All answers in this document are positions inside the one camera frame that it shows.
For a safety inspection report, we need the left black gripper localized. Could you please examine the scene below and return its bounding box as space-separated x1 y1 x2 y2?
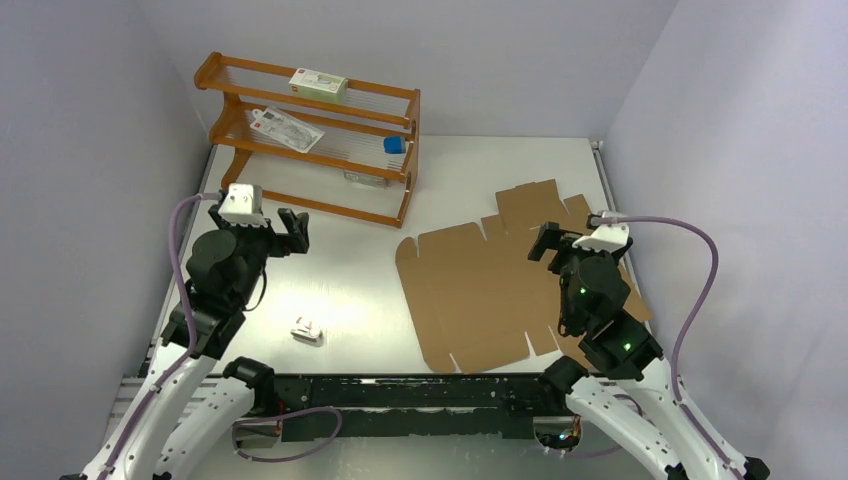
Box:
209 203 307 305

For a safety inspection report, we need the brown cardboard box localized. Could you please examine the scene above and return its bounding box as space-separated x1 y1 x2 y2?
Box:
395 179 655 375

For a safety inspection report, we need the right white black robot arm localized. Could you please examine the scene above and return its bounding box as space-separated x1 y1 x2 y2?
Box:
528 214 771 479

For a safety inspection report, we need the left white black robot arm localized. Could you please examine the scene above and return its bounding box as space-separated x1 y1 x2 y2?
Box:
76 193 310 479

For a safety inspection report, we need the small grey product box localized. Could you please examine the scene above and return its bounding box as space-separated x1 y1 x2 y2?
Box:
343 170 389 188

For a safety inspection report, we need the white green product box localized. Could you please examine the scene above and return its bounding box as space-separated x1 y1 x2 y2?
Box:
288 68 348 104

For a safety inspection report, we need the orange wooden shelf rack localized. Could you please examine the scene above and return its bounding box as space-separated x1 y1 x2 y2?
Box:
194 52 421 228

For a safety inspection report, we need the clear plastic packaged item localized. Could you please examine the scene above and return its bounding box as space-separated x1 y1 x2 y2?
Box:
250 107 325 153

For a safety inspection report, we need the small white red package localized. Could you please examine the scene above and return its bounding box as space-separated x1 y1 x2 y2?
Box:
290 317 323 343

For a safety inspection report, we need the small blue block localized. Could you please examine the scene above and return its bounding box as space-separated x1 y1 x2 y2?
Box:
383 136 407 155

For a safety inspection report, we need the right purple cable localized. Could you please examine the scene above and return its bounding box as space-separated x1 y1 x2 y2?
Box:
544 215 745 480

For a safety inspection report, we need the purple cable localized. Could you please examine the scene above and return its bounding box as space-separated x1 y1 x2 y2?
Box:
97 192 343 480
544 215 745 480

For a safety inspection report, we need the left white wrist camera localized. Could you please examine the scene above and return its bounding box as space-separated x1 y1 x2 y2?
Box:
218 183 265 226

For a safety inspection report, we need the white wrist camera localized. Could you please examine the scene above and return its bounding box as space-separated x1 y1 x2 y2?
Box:
218 183 265 226
572 210 631 253

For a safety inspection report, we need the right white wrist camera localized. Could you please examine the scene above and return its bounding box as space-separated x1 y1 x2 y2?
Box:
572 210 631 253

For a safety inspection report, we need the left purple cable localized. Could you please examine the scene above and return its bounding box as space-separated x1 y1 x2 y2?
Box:
97 192 343 480

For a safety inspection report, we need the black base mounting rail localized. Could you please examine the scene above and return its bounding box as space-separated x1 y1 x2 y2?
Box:
249 373 573 442

